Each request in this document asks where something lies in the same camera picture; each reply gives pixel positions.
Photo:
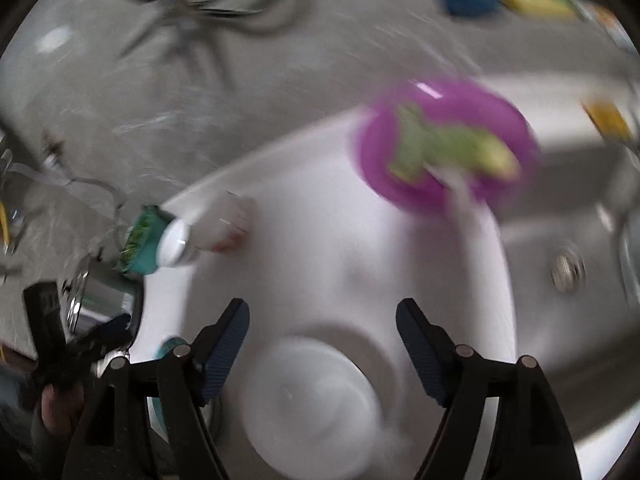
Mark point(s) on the white spoon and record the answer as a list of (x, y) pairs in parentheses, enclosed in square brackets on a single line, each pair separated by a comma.
[(467, 195)]

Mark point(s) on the stainless steel sink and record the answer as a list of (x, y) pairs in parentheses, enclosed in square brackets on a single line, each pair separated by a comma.
[(550, 320)]

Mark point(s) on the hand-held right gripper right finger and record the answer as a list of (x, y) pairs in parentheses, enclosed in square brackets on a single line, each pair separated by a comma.
[(422, 355)]

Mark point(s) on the large teal floral plate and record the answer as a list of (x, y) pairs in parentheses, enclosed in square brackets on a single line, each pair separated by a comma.
[(167, 348)]

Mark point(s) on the small plain white bowl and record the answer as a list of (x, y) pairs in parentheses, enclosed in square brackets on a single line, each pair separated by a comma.
[(176, 245)]

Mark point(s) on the floral dark-rimmed bowl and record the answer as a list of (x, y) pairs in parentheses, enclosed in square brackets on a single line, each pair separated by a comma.
[(225, 220)]

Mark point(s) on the yellow sponge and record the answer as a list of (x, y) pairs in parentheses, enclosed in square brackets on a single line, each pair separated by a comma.
[(607, 121)]

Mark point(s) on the stainless steel rice cooker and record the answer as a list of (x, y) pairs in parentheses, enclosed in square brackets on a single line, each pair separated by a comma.
[(100, 295)]

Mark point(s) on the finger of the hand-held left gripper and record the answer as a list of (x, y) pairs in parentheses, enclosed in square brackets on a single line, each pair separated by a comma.
[(110, 332)]

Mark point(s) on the purple plastic basin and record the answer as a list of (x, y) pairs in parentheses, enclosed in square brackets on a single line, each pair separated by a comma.
[(380, 165)]

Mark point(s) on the teal plastic colander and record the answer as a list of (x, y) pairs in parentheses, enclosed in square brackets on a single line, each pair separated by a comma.
[(145, 255)]

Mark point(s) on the green lettuce stem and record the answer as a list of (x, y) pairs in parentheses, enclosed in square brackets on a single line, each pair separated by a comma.
[(450, 147)]

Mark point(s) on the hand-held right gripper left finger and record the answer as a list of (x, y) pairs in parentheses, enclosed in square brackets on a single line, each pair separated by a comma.
[(225, 355)]

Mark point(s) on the green leafy vegetables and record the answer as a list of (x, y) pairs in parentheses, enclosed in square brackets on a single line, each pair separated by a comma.
[(135, 237)]

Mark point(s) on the person's left hand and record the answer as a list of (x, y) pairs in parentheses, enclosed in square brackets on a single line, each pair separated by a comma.
[(57, 410)]

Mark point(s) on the large plain white bowl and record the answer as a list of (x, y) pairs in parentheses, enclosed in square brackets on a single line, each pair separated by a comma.
[(310, 405)]

